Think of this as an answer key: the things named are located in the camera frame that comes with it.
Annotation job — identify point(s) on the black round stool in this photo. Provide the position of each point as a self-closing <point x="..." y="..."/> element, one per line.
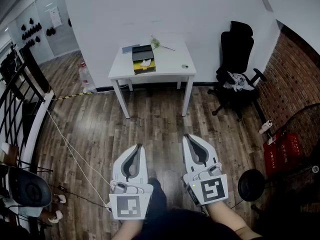
<point x="251" y="185"/>

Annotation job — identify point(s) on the red fire extinguisher box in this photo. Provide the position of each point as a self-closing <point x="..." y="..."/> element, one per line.
<point x="277" y="156"/>

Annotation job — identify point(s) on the artificial white flower sprig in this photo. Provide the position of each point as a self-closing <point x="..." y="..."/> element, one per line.
<point x="155" y="42"/>

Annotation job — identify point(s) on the black box with yellow drawer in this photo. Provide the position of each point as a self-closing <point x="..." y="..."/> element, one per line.
<point x="142" y="52"/>

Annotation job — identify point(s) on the person's right forearm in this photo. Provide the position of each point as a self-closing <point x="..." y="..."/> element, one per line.
<point x="227" y="216"/>

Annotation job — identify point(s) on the white table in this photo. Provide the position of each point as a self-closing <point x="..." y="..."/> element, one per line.
<point x="167" y="64"/>

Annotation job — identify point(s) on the person's left forearm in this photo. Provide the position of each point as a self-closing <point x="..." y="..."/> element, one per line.
<point x="127" y="230"/>

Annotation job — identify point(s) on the large clear water bottle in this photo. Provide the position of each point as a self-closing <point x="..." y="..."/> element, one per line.
<point x="86" y="77"/>

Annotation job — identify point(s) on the black floor fan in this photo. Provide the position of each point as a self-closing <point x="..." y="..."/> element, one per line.
<point x="305" y="126"/>

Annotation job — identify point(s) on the row of black hanging items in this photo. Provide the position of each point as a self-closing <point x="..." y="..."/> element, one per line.
<point x="31" y="31"/>

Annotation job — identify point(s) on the black plastic chair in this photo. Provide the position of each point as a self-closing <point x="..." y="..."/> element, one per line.
<point x="27" y="191"/>

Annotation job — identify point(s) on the black metal railing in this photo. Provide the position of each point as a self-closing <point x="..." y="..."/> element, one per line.
<point x="15" y="96"/>

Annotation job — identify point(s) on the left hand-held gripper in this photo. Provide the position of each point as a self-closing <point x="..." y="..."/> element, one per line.
<point x="130" y="206"/>

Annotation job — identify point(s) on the white paper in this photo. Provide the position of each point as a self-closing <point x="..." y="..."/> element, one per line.
<point x="146" y="62"/>

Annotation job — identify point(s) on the blue notebook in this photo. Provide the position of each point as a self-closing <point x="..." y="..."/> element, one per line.
<point x="127" y="49"/>

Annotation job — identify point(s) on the white wall poster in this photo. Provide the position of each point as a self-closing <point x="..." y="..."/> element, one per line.
<point x="55" y="16"/>

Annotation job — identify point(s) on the black office chair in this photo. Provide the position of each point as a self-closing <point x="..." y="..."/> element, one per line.
<point x="237" y="49"/>

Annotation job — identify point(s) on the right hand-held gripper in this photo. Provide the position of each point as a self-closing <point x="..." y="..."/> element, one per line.
<point x="212" y="190"/>

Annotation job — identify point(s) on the grey crumpled cloth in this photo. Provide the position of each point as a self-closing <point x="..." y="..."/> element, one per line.
<point x="238" y="82"/>

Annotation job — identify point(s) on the brown wooden stool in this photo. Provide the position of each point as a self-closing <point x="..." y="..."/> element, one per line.
<point x="8" y="154"/>

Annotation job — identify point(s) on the person's dark clothing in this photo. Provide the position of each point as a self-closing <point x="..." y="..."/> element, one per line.
<point x="185" y="224"/>

